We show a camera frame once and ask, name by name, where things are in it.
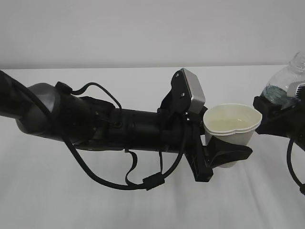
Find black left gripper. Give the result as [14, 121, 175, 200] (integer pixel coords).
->
[159, 113, 253, 182]

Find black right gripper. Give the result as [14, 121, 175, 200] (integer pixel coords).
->
[253, 96, 305, 149]

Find clear green-label water bottle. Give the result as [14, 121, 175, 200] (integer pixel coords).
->
[261, 52, 305, 110]

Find white paper cup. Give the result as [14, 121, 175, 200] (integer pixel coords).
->
[203, 104, 262, 168]

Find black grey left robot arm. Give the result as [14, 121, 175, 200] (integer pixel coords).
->
[0, 68, 252, 190]

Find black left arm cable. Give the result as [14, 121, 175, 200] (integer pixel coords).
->
[7, 82, 191, 191]

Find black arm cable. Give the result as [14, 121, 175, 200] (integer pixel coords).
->
[286, 138, 305, 198]
[7, 82, 191, 191]

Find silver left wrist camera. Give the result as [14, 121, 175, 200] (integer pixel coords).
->
[171, 68, 205, 114]

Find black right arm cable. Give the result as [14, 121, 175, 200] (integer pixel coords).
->
[286, 138, 305, 198]

